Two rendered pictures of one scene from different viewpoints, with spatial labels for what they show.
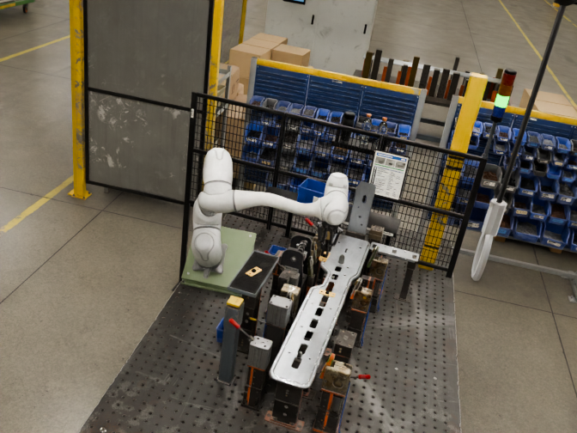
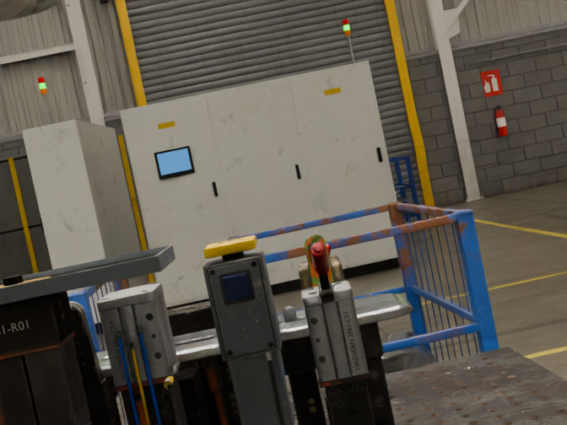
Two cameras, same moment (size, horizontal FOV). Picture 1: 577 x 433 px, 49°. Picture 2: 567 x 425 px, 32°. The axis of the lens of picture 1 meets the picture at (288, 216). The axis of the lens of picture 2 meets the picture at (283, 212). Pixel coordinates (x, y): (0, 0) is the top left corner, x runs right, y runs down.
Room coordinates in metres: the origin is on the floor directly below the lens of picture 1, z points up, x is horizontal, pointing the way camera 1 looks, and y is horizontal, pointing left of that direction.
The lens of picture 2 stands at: (2.46, 1.33, 1.24)
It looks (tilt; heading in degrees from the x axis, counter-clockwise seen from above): 3 degrees down; 259
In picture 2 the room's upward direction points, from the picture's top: 12 degrees counter-clockwise
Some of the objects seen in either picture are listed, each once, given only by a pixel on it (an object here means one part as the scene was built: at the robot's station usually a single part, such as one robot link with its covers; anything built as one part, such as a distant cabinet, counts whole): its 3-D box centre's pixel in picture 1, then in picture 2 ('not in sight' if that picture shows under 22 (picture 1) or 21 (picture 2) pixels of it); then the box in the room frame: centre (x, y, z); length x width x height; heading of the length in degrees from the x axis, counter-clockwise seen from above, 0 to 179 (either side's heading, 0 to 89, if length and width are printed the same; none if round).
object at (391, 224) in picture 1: (330, 210); not in sight; (3.62, -0.26, 1.01); 0.90 x 0.22 x 0.03; 77
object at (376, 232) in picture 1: (371, 253); not in sight; (3.39, -0.54, 0.88); 0.08 x 0.08 x 0.36; 77
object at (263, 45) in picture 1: (270, 87); not in sight; (7.87, 0.47, 0.52); 1.20 x 0.80 x 1.05; 169
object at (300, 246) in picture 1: (293, 282); not in sight; (2.84, -0.08, 0.94); 0.18 x 0.13 x 0.49; 167
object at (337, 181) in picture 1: (337, 190); not in sight; (2.63, -0.20, 1.61); 0.13 x 0.11 x 0.16; 1
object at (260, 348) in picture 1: (256, 374); (352, 417); (2.16, 0.03, 0.88); 0.11 x 0.10 x 0.36; 77
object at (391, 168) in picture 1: (387, 174); not in sight; (3.67, -0.58, 1.30); 0.23 x 0.02 x 0.31; 77
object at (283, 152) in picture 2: not in sight; (260, 166); (0.68, -8.10, 1.22); 2.40 x 0.54 x 2.45; 173
